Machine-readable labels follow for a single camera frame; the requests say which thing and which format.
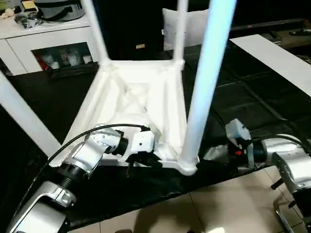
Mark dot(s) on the small white jar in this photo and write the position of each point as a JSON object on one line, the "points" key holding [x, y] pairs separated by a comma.
{"points": [[86, 59], [54, 65], [74, 58]]}

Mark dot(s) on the grey cushion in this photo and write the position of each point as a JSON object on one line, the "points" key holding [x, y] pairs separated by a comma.
{"points": [[170, 29]]}

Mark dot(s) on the red box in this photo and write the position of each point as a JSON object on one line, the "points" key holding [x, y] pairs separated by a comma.
{"points": [[40, 61]]}

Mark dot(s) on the dark clutter pile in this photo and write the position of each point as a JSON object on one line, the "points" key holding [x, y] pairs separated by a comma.
{"points": [[26, 20]]}

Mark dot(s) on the white plastic table top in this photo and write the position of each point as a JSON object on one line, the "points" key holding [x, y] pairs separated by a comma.
{"points": [[158, 80]]}

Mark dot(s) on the chrome chair leg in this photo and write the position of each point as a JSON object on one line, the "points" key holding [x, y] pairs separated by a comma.
{"points": [[279, 213]]}

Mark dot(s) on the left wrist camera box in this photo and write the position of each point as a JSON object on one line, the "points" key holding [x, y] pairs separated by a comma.
{"points": [[143, 143]]}

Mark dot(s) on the small pink toy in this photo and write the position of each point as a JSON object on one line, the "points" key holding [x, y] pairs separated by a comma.
{"points": [[8, 12]]}

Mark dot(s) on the grey helmet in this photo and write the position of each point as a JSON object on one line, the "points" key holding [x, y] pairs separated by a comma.
{"points": [[60, 12]]}

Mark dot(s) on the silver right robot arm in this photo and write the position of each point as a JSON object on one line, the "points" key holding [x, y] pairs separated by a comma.
{"points": [[291, 165]]}

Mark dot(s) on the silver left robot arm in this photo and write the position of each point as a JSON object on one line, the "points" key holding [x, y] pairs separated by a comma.
{"points": [[97, 143]]}

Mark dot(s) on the small yellow black box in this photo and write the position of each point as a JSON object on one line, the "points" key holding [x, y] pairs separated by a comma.
{"points": [[28, 4]]}

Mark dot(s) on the white sideboard with glass doors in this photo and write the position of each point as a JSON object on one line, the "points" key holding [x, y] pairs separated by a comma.
{"points": [[19, 38]]}

